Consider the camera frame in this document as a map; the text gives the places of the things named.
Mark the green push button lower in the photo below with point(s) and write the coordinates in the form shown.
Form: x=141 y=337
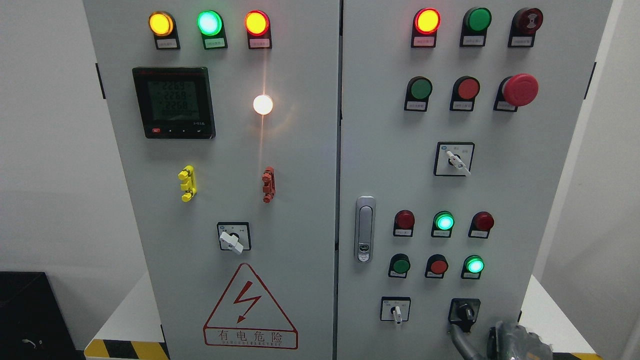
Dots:
x=399 y=266

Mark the left grey cabinet door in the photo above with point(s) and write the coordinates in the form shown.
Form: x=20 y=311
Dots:
x=293 y=236

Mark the green lit push button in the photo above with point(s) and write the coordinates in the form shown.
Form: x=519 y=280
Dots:
x=472 y=267

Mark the dark green indicator light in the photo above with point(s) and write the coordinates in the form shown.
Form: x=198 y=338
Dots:
x=475 y=25

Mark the green lit indicator middle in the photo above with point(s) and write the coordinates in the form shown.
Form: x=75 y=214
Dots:
x=443 y=223

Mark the right grey cabinet door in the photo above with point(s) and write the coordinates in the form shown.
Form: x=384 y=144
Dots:
x=389 y=153

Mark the grey cabinet door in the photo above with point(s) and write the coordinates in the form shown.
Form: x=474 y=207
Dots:
x=389 y=153
x=293 y=236

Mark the dark red indicator right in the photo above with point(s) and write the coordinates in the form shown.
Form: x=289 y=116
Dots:
x=481 y=225

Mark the red-orange indicator light right door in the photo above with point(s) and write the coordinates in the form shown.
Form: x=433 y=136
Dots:
x=426 y=23

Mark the yellow indicator light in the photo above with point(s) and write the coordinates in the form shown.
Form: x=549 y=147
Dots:
x=164 y=29

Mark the small white selector switch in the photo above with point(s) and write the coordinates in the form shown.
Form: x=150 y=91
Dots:
x=395 y=309

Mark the dark red buzzer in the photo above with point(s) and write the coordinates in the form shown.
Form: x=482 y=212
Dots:
x=524 y=26

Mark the silver door latch handle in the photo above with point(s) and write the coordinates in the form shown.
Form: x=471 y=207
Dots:
x=365 y=210

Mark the red push button upper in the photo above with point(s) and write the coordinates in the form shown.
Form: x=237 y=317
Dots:
x=464 y=93

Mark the green lit indicator light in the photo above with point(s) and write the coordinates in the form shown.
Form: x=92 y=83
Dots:
x=212 y=29

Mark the white glowing lamp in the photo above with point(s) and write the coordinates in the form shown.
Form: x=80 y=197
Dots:
x=263 y=104

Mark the black box lower left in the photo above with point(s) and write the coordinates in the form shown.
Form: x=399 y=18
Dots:
x=31 y=323

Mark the dark red indicator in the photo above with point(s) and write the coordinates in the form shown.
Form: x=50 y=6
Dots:
x=404 y=222
x=481 y=225

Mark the green push button upper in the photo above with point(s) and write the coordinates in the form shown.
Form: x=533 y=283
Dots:
x=418 y=91

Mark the white selector switch left door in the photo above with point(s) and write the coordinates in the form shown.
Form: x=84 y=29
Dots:
x=234 y=236

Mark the yellow terminal connector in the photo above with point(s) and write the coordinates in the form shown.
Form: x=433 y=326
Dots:
x=188 y=183

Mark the red high voltage warning sign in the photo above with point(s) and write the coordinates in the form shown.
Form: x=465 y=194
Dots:
x=248 y=315

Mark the dark red indicator left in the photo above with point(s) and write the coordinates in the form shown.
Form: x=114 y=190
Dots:
x=404 y=222

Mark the red-orange indicator light left door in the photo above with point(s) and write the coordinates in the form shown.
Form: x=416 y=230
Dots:
x=258 y=30

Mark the black digital power meter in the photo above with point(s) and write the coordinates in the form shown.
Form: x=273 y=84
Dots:
x=175 y=102

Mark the black rotary knob switch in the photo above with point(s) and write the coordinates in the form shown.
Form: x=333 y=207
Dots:
x=463 y=312

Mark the red terminal connector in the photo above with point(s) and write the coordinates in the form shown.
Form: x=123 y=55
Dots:
x=268 y=188

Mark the red emergency stop button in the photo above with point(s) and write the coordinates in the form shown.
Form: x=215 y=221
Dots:
x=516 y=91

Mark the red push button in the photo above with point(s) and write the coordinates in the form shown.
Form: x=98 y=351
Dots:
x=436 y=267
x=464 y=93

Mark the white lever selector switch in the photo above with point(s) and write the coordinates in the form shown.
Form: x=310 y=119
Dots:
x=453 y=159

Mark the red push button lower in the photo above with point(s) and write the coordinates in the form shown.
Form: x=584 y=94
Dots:
x=436 y=267

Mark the red-orange indicator light door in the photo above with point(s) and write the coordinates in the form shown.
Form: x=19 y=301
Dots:
x=426 y=23
x=258 y=30

